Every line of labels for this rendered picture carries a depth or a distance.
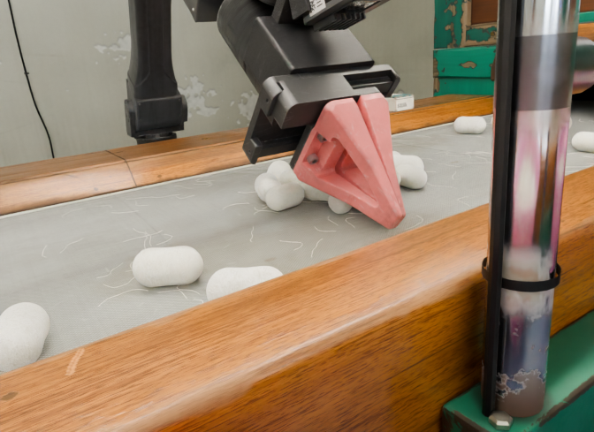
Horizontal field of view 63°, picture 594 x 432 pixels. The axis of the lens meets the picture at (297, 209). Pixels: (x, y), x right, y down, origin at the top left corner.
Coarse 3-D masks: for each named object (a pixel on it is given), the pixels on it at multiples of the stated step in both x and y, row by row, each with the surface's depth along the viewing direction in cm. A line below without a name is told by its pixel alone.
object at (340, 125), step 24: (336, 120) 29; (360, 120) 29; (312, 144) 31; (336, 144) 30; (360, 144) 29; (312, 168) 32; (360, 168) 29; (384, 168) 29; (336, 192) 32; (360, 192) 31; (384, 192) 29; (384, 216) 30
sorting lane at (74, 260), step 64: (448, 128) 66; (576, 128) 59; (128, 192) 46; (192, 192) 44; (448, 192) 38; (0, 256) 32; (64, 256) 31; (128, 256) 30; (256, 256) 29; (320, 256) 28; (64, 320) 23; (128, 320) 23
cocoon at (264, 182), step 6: (264, 174) 40; (270, 174) 40; (258, 180) 39; (264, 180) 38; (270, 180) 38; (276, 180) 38; (258, 186) 38; (264, 186) 38; (270, 186) 38; (258, 192) 38; (264, 192) 38; (264, 198) 38
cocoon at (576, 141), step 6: (582, 132) 47; (588, 132) 47; (576, 138) 47; (582, 138) 47; (588, 138) 46; (576, 144) 47; (582, 144) 47; (588, 144) 46; (582, 150) 47; (588, 150) 46
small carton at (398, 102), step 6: (396, 96) 67; (402, 96) 67; (408, 96) 68; (390, 102) 68; (396, 102) 67; (402, 102) 67; (408, 102) 68; (390, 108) 68; (396, 108) 67; (402, 108) 68; (408, 108) 68
